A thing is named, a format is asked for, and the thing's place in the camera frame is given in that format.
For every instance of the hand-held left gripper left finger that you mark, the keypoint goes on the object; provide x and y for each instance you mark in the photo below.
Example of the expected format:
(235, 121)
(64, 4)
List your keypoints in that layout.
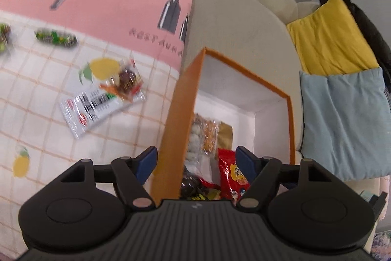
(146, 163)

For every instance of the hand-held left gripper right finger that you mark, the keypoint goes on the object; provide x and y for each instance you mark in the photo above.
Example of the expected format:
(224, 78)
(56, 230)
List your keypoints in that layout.
(244, 163)

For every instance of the plain red snack packet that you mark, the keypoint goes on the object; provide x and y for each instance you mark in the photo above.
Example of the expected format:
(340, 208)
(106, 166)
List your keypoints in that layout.
(233, 175)

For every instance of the large clear yellow snack packet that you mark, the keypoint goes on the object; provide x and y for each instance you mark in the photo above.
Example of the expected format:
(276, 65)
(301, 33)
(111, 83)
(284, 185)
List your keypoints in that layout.
(212, 135)

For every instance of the orange cardboard box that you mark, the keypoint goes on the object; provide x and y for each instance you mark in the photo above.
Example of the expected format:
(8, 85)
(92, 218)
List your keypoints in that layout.
(174, 126)

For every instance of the dark snack packet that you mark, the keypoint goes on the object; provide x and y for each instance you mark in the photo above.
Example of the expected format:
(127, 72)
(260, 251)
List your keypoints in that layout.
(192, 184)

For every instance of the clear biscuit packet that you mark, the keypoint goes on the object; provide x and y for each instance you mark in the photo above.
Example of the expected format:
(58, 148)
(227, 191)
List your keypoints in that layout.
(193, 141)

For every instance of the white snack packet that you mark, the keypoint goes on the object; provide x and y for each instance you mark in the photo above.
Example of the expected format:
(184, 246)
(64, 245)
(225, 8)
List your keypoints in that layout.
(88, 110)

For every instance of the clear packet of brown snack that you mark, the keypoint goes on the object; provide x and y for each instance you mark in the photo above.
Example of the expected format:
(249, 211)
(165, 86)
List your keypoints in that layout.
(126, 77)

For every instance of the light blue pillow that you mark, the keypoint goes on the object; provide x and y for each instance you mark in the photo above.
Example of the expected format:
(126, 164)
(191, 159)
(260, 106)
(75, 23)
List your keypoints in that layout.
(345, 126)

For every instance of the teal striped cloth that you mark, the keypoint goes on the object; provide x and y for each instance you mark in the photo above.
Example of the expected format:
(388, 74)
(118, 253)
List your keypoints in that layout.
(368, 195)

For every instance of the beige sofa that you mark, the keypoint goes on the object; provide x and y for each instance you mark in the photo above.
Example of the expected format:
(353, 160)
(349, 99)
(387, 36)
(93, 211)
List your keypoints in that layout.
(244, 19)

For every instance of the yellow pillow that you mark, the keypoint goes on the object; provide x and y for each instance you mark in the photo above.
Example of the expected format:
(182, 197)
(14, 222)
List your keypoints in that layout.
(330, 40)

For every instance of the pink checked printed tablecloth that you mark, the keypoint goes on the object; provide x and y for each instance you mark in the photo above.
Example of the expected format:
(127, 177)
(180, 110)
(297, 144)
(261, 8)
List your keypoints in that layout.
(107, 4)

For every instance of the dark cloth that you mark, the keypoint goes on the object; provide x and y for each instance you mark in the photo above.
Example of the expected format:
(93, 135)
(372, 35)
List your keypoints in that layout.
(366, 22)

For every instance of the round green snack packet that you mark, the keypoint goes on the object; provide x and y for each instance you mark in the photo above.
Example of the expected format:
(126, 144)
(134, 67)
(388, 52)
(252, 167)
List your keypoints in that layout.
(3, 36)

